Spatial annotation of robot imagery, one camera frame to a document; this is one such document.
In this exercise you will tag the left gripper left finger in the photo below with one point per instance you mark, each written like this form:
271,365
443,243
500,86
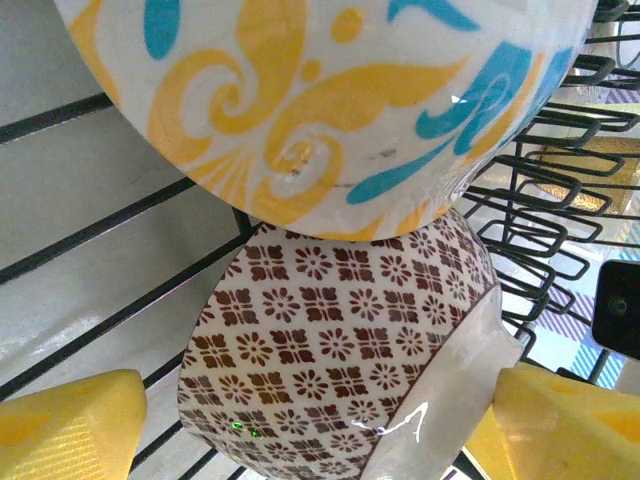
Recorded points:
65,430

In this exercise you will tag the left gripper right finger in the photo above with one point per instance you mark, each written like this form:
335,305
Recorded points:
565,435

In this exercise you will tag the amber glass cup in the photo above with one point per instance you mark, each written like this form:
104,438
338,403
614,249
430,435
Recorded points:
590,199

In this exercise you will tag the brown patterned bowl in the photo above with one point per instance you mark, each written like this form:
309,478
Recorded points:
310,340

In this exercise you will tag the yellow blue patterned bowl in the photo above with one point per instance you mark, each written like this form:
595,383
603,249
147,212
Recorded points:
325,100

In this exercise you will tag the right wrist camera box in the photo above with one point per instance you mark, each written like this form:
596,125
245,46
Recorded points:
620,310

